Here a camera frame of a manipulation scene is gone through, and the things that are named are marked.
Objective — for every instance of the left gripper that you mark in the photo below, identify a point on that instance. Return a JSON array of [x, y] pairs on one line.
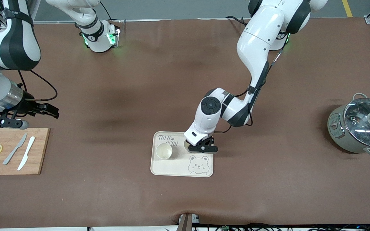
[[207, 142]]

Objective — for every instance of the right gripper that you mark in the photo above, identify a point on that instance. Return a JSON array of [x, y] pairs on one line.
[[30, 106]]

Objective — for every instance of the white plastic cup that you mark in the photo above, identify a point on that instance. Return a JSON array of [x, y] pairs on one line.
[[164, 151], [186, 146]]

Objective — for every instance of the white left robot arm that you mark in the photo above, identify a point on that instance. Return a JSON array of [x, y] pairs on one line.
[[259, 38]]

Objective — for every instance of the cream bear print tray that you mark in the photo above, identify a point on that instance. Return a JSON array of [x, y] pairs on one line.
[[178, 166]]

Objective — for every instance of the bamboo cutting board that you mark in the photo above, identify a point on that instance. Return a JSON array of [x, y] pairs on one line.
[[39, 154]]

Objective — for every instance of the white plastic knife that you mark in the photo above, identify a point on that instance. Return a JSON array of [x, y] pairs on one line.
[[27, 154]]

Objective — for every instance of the grey plastic knife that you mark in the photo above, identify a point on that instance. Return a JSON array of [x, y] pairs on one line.
[[8, 158]]

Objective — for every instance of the brown table cover mat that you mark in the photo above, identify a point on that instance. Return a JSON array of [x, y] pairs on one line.
[[140, 80]]

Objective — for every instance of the grey-green electric pot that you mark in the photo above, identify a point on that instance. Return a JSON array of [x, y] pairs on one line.
[[342, 141]]

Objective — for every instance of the glass pot lid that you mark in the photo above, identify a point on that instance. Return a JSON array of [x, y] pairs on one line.
[[358, 128]]

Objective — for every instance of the grey mount post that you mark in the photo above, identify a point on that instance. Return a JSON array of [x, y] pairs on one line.
[[185, 223]]

